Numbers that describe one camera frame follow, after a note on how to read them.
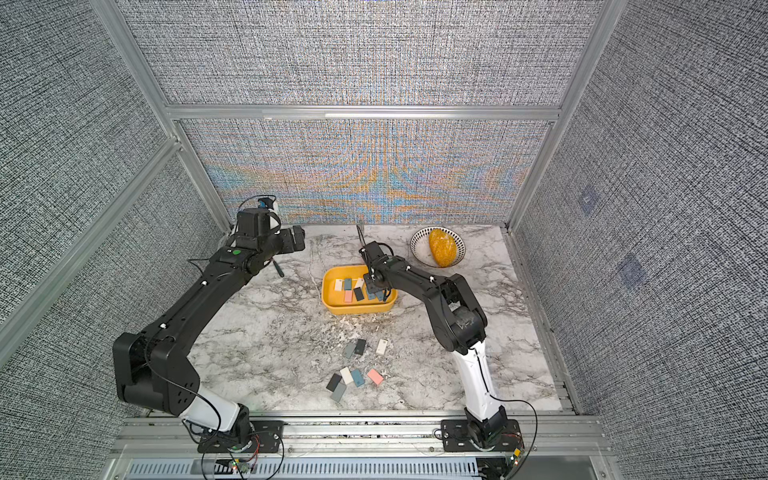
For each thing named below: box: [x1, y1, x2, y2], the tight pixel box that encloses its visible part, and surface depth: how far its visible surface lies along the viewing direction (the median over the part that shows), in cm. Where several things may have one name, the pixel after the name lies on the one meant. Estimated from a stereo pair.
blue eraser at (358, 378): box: [352, 368, 365, 387], surface depth 85 cm
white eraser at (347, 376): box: [340, 366, 355, 385], surface depth 85 cm
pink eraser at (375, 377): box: [368, 368, 384, 386], surface depth 85 cm
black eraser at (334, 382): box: [326, 373, 343, 392], surface depth 83 cm
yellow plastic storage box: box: [322, 265, 398, 315], surface depth 102 cm
